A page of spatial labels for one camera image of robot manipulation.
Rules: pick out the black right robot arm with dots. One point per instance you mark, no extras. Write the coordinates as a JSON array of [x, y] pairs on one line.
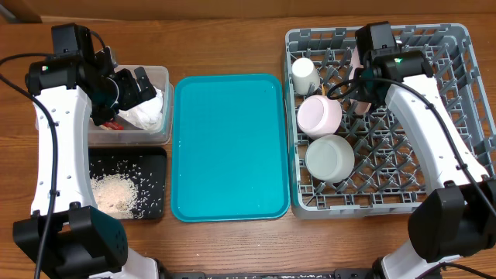
[[457, 219]]

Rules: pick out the clear plastic bin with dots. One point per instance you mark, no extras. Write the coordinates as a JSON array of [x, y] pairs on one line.
[[135, 135]]

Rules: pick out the grey small bowl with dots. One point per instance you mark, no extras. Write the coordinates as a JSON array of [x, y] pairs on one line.
[[330, 159]]

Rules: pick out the pink small bowl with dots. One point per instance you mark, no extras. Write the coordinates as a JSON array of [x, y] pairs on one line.
[[319, 116]]

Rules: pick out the white napkin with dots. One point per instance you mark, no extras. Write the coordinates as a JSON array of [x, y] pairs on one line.
[[147, 115]]

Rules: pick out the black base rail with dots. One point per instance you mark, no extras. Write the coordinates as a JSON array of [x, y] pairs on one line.
[[345, 273]]

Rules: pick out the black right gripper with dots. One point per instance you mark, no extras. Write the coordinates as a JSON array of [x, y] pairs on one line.
[[358, 92]]

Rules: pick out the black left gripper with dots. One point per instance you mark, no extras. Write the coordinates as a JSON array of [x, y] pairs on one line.
[[133, 94]]

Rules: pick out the pile of rice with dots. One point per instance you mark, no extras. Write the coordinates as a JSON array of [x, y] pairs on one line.
[[116, 191]]

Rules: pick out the white paper cup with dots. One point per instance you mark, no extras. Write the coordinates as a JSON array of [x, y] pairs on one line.
[[305, 76]]

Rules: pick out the teal plastic tray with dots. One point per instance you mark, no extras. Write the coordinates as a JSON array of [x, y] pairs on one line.
[[229, 151]]

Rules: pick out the pink plate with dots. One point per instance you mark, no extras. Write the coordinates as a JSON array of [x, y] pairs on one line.
[[359, 107]]

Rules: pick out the red wrapper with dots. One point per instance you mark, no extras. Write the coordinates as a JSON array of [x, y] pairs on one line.
[[111, 126]]

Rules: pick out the black tray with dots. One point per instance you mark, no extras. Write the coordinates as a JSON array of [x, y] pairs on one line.
[[151, 170]]

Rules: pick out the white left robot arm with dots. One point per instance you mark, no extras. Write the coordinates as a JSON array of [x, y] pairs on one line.
[[66, 236]]

